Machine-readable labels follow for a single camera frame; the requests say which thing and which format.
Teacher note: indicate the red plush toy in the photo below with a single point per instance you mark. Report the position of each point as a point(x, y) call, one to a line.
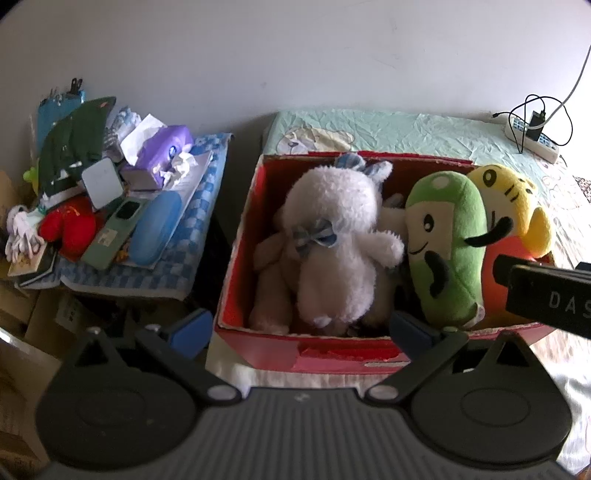
point(69, 228)

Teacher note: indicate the yellow plush tiger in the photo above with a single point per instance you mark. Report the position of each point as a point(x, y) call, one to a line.
point(508, 189)

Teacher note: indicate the green plush toy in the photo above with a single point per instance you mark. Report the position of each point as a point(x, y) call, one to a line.
point(448, 240)

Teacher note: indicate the blue pen holder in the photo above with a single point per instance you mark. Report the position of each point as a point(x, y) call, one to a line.
point(55, 110)

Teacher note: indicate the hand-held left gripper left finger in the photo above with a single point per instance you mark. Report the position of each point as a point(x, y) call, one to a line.
point(191, 333)

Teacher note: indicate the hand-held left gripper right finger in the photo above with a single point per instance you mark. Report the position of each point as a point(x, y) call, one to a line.
point(406, 333)

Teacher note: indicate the red cardboard box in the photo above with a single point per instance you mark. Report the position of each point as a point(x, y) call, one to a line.
point(323, 355)

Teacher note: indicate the dark green bag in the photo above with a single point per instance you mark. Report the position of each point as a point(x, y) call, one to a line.
point(74, 143)

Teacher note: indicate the small book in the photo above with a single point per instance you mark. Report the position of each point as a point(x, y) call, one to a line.
point(27, 268)

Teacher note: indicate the green phone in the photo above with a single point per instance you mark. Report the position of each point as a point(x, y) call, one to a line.
point(111, 240)

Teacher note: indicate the blue glasses case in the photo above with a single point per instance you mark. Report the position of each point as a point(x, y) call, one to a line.
point(154, 230)

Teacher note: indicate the black power adapter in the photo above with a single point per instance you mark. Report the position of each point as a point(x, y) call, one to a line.
point(535, 127)

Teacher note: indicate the white square device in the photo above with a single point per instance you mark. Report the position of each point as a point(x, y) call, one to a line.
point(101, 182)

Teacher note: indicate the white power strip with charger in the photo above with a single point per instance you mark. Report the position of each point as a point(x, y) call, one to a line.
point(571, 124)

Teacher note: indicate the white plush rabbit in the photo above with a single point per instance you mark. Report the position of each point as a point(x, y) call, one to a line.
point(332, 221)

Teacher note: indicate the pink plush bear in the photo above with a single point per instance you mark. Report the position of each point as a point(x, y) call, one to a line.
point(272, 286)

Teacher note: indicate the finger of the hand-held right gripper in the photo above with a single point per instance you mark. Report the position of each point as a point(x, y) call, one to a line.
point(501, 270)

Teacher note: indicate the blue checkered cloth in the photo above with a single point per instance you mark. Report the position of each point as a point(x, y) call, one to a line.
point(184, 263)

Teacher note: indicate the purple tissue pack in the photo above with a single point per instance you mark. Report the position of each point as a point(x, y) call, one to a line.
point(161, 147)

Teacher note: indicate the yellow green toy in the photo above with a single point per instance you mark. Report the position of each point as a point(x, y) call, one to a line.
point(31, 175)

